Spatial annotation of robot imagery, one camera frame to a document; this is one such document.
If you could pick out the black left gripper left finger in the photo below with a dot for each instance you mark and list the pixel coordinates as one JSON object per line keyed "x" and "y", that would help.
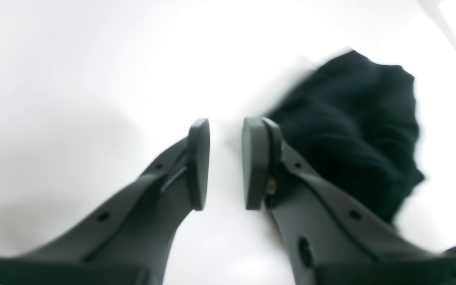
{"x": 127, "y": 239}

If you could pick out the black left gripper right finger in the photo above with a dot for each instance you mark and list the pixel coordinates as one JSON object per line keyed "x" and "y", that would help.
{"x": 331, "y": 238}

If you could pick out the black T-shirt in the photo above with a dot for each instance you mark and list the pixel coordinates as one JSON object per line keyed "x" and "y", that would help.
{"x": 355, "y": 123}

